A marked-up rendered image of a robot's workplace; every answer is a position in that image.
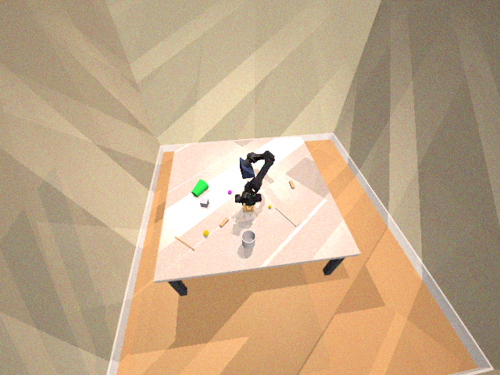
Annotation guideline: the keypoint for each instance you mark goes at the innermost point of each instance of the green cylinder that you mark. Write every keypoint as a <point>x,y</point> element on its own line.
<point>200,187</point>

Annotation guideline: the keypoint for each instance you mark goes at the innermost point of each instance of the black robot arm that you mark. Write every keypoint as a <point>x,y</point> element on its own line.
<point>256,182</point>

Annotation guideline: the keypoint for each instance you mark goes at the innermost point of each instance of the grey cylinder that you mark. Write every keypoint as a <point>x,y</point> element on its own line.
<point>248,239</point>

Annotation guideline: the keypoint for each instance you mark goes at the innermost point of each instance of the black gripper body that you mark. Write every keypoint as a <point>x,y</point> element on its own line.
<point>257,197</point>

